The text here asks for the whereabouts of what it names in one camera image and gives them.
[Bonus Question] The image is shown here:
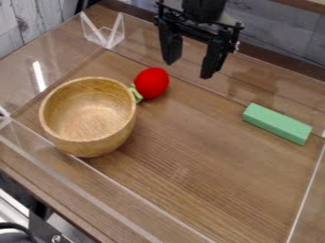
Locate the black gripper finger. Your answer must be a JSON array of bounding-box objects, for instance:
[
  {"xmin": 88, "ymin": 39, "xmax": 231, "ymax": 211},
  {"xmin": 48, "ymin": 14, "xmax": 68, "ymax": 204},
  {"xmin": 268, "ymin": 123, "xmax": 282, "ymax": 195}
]
[
  {"xmin": 201, "ymin": 40, "xmax": 227, "ymax": 79},
  {"xmin": 159, "ymin": 22, "xmax": 183, "ymax": 65}
]

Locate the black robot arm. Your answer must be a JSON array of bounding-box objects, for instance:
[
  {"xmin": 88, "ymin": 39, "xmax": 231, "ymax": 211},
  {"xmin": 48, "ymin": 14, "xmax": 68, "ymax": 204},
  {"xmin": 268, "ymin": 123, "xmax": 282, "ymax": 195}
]
[{"xmin": 155, "ymin": 0, "xmax": 245, "ymax": 79}]

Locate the wooden bowl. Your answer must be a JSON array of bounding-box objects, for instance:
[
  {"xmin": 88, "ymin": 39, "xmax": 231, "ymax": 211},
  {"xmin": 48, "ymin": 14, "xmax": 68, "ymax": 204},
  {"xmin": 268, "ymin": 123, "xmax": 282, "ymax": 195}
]
[{"xmin": 38, "ymin": 77, "xmax": 138, "ymax": 158}]

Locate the black metal table bracket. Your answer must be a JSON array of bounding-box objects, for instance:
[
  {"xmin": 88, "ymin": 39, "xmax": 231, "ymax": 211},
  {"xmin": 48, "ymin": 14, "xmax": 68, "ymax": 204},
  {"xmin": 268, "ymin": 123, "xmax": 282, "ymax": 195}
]
[{"xmin": 28, "ymin": 210, "xmax": 83, "ymax": 243}]

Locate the green rectangular block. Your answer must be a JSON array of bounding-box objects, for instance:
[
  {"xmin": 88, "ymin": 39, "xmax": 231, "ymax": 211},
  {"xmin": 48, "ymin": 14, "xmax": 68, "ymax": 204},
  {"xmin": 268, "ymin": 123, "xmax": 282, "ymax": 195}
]
[{"xmin": 242, "ymin": 103, "xmax": 313, "ymax": 146}]

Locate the black cable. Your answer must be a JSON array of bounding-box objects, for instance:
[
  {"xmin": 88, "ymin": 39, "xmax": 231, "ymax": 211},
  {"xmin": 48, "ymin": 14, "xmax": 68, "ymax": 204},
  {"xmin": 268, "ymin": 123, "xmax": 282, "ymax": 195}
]
[{"xmin": 0, "ymin": 222, "xmax": 36, "ymax": 243}]

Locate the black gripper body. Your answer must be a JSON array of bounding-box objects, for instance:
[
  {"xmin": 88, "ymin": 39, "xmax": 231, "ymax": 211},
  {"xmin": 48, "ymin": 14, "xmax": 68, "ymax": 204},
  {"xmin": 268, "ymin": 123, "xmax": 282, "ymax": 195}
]
[{"xmin": 157, "ymin": 0, "xmax": 244, "ymax": 53}]

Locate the red toy fruit green stem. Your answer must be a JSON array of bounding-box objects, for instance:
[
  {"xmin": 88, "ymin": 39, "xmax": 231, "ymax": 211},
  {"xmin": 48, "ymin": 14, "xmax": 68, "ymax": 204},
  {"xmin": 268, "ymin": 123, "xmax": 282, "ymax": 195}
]
[{"xmin": 130, "ymin": 67, "xmax": 170, "ymax": 103}]

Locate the clear acrylic tray wall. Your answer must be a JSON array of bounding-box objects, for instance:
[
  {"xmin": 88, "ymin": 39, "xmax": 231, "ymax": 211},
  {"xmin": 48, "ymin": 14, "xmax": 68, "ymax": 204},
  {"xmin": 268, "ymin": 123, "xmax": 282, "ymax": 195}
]
[{"xmin": 0, "ymin": 107, "xmax": 213, "ymax": 243}]

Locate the clear acrylic corner bracket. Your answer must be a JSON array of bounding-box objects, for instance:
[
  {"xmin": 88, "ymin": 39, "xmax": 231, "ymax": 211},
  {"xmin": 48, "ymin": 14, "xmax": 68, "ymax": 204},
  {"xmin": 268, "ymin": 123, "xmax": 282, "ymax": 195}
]
[{"xmin": 80, "ymin": 11, "xmax": 124, "ymax": 49}]

